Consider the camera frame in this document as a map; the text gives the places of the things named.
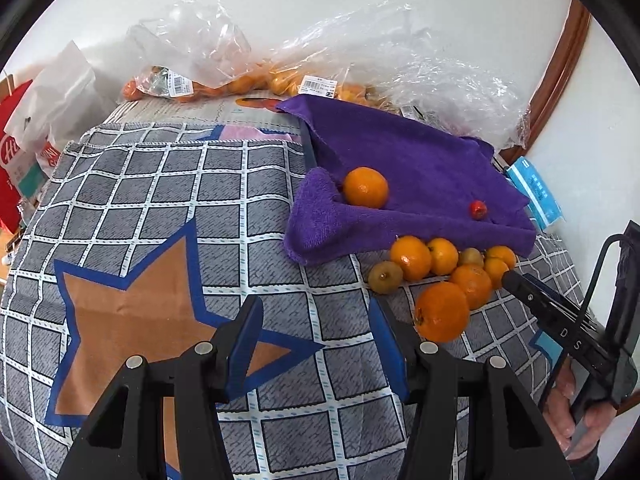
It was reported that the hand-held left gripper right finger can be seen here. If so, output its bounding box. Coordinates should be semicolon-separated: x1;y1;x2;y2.
369;297;576;480

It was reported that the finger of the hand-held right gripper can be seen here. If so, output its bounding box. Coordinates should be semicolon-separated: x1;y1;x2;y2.
524;275;600;325
501;269;618;377

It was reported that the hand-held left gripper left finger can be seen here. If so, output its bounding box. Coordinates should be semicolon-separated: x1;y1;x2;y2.
57;295;264;480

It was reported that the small orange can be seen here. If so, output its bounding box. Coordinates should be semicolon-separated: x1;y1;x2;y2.
485;245;517;271
482;258;511;291

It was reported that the large orange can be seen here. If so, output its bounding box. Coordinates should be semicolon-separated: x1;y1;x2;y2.
414;281;471;343
342;166;390;209

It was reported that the purple towel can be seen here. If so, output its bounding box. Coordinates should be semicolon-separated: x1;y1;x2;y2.
275;95;538;266

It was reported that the person's right hand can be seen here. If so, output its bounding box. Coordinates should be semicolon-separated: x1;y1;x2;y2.
542;359;622;461

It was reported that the blue tissue pack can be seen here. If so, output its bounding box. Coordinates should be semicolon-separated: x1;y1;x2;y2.
504;156;567;232

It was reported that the checked blanket with star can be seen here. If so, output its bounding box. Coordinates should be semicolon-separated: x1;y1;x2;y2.
0;122;601;480

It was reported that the crumpled clear plastic bag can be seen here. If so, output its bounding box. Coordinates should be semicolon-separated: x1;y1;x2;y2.
390;52;533;151

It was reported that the pile of bagged oranges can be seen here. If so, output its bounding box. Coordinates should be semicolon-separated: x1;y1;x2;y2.
122;62;271;104
267;62;401;113

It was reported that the wooden furniture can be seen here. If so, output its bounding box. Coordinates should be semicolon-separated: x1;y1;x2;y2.
0;230;22;263

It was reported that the white bag with red print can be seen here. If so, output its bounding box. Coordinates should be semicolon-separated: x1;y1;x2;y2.
34;130;73;177

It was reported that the red paper bag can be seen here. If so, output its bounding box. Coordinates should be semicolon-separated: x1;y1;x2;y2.
0;79;51;233

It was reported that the white plastic bag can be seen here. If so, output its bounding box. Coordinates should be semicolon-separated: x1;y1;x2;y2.
7;40;118;181

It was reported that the brown wooden door frame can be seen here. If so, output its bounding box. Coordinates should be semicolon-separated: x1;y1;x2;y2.
499;0;593;162

